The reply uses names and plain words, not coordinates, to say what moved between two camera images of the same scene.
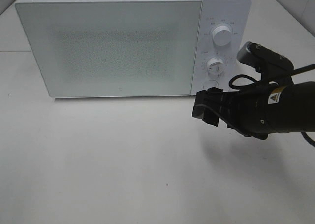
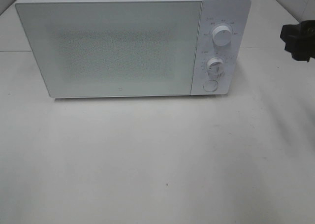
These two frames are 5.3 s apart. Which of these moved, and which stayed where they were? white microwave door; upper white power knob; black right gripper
Moved: black right gripper
Stayed: white microwave door; upper white power knob
